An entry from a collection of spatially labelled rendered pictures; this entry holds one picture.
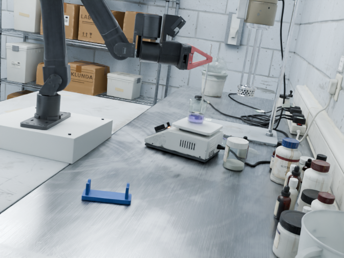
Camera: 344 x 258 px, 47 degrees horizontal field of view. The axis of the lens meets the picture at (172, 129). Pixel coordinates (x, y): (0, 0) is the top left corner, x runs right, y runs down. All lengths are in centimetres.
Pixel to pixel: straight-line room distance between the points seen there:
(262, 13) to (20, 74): 262
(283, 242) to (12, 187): 54
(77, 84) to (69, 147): 244
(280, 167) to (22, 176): 62
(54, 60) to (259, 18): 69
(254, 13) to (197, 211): 78
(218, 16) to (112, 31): 247
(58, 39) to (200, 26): 251
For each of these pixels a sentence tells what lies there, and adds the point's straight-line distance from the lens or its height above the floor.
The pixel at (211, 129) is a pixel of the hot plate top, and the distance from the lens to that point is 113.
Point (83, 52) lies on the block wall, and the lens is 383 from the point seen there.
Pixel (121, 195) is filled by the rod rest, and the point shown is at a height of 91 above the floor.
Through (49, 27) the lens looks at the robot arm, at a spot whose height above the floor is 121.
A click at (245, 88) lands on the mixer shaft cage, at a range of 143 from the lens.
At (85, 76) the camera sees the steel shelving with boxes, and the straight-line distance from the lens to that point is 338.
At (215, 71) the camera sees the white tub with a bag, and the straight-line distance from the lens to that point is 212.
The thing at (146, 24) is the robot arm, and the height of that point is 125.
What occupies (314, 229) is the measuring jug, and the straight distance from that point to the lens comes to 60.
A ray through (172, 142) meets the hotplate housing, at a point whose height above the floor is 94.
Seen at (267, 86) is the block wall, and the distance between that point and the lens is 351.
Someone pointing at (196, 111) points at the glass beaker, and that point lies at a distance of 114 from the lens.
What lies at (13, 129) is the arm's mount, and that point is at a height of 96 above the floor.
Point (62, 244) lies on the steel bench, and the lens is 70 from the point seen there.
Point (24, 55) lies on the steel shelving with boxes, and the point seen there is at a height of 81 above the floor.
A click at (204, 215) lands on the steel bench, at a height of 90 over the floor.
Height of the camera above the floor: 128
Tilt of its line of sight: 16 degrees down
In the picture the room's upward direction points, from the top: 8 degrees clockwise
